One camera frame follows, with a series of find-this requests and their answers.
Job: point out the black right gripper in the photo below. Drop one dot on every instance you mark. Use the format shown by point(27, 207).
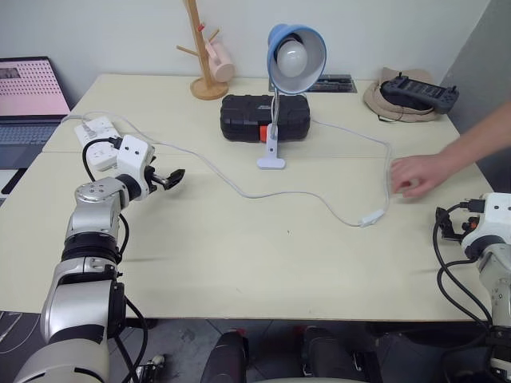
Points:
point(465, 223)

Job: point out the beige bucket hat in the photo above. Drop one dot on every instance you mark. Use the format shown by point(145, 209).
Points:
point(395, 107)

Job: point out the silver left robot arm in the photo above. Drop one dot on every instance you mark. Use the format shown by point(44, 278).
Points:
point(80, 295)

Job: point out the person's bare hand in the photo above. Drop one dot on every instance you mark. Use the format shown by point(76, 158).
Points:
point(415, 173)

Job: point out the black handheld controller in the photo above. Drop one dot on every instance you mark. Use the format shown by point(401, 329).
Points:
point(423, 93)

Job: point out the blue clamp desk lamp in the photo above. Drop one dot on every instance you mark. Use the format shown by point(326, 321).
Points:
point(295, 81)

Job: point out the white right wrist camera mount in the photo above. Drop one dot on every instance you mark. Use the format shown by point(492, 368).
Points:
point(493, 223)

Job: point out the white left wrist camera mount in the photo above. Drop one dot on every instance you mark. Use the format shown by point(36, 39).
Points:
point(133, 153)

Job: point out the black plastic tool case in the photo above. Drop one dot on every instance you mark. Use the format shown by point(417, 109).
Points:
point(243, 117)

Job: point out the white power strip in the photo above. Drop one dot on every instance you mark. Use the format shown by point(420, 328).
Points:
point(100, 131)

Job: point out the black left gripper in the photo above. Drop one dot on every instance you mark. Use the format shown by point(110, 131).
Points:
point(151, 181)

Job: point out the pink mug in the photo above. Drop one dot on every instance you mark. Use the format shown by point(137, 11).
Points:
point(219, 64)

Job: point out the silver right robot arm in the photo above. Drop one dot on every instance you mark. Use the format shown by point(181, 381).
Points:
point(499, 275)

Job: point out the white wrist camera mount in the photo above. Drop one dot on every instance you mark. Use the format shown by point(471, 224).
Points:
point(493, 223)
point(133, 153)

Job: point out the open laptop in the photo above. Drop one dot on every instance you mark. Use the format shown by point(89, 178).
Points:
point(28, 107)

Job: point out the white light bulb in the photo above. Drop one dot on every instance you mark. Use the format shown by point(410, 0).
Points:
point(292, 60)

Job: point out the wooden mug tree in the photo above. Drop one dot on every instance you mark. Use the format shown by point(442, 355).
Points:
point(199, 60)

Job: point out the person's bare forearm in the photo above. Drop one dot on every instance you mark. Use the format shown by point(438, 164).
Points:
point(479, 137)

